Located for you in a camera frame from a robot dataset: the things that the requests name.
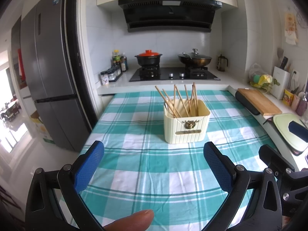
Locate black wok with lid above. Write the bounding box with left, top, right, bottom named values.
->
left=178, top=49, right=212, bottom=68

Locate yellow snack packet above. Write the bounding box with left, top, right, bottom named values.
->
left=282, top=89, right=294, bottom=106

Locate pale bamboo chopstick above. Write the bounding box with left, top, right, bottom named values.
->
left=193, top=82, right=199, bottom=116
left=190, top=83, right=195, bottom=114

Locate spice jar white label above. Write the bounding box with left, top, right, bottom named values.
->
left=100, top=71, right=109, bottom=85

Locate yellow green bag bundle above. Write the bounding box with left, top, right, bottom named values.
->
left=249, top=63, right=280, bottom=93

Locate black pot orange lid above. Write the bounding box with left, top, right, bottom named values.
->
left=135, top=49, right=162, bottom=67

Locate wall calendar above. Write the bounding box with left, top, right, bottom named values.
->
left=285, top=13, right=298, bottom=45

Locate person's left hand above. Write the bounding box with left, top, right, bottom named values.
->
left=103, top=210, right=154, bottom=231

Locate wooden cutting board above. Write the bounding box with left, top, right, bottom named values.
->
left=237, top=88, right=282, bottom=116

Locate cream ribbed utensil holder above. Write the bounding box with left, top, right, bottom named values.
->
left=163, top=99, right=211, bottom=144

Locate grey refrigerator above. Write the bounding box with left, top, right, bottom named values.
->
left=19, top=0, right=97, bottom=152

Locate black gas stove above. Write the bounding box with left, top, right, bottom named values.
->
left=130, top=67, right=220, bottom=82

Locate wooden chopstick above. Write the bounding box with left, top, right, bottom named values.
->
left=162, top=89, right=182, bottom=117
left=155, top=86, right=175, bottom=118
left=184, top=85, right=192, bottom=116
left=173, top=85, right=177, bottom=117
left=175, top=85, right=189, bottom=117

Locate black range hood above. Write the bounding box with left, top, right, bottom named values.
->
left=118, top=0, right=222, bottom=32

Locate white knife block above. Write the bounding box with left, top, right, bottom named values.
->
left=270, top=66, right=290, bottom=100

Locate teal white plaid tablecloth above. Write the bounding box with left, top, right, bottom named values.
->
left=80, top=90, right=274, bottom=230

